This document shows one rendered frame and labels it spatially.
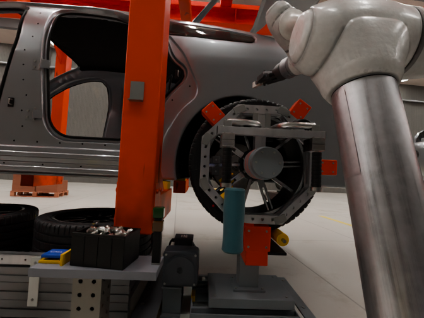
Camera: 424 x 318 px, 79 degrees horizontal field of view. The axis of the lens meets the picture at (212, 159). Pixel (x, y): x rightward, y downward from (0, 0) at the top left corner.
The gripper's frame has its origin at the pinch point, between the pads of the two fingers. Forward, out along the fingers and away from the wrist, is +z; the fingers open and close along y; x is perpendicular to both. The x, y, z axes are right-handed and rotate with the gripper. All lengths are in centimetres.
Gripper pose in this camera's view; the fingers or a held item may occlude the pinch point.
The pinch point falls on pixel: (257, 83)
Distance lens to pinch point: 138.5
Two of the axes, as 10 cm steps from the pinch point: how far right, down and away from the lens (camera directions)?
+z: -4.6, 0.4, 8.9
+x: 0.2, -10.0, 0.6
